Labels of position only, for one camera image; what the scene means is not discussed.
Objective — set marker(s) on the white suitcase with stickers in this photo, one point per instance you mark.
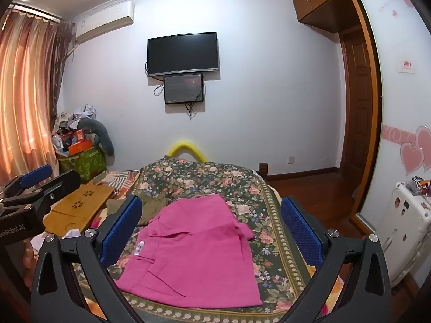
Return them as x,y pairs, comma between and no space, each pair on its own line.
404,228

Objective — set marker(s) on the pink orange curtain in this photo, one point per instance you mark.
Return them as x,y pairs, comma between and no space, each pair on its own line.
30,91

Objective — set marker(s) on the green patterned storage bag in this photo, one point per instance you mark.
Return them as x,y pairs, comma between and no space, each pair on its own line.
86,165

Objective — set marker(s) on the yellow foam tube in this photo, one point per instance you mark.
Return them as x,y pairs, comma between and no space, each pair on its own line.
183,146

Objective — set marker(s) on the wooden overhead cabinet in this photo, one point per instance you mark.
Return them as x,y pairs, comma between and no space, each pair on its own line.
320,3

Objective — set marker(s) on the grey plush pillow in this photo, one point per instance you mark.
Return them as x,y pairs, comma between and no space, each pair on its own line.
102,138

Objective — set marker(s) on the wooden door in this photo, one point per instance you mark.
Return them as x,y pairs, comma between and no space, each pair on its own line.
358,107

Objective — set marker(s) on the colourful orange fleece blanket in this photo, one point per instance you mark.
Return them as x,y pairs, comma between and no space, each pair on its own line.
336,292

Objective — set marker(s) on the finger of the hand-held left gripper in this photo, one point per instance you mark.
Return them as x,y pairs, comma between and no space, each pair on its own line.
62,185
33,174

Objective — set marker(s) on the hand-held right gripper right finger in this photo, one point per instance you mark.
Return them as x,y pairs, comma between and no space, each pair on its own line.
299,228

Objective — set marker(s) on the bamboo lap desk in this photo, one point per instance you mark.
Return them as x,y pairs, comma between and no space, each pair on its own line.
77,205

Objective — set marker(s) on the floral green blanket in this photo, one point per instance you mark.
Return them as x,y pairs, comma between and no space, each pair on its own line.
208,178

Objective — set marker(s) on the orange box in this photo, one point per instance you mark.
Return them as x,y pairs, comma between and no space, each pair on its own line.
80,146

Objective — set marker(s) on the wooden bed post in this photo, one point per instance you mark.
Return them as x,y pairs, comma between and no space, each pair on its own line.
263,170

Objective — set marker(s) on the olive green garment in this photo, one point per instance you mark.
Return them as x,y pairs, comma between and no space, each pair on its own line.
153,205

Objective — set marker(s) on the white heart-print wardrobe door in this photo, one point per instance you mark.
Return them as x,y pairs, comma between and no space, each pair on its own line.
400,107

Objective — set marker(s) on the striped blanket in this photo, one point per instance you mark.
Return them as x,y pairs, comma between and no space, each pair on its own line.
119,180

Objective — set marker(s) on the white wall socket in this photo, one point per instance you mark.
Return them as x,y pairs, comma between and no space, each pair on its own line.
290,159

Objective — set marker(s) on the pile of clothes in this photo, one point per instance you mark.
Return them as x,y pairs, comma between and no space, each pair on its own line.
79,114

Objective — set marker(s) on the small black monitor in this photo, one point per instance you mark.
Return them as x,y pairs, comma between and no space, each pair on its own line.
183,89

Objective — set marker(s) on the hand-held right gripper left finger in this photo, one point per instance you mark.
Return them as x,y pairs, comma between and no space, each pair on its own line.
123,228

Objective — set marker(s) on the white air conditioner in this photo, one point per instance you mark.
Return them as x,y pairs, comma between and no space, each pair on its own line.
104,20

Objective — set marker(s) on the black wall television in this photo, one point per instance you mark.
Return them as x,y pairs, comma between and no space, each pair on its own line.
183,53

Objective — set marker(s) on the pink pants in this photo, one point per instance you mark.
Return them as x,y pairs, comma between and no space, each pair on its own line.
198,249

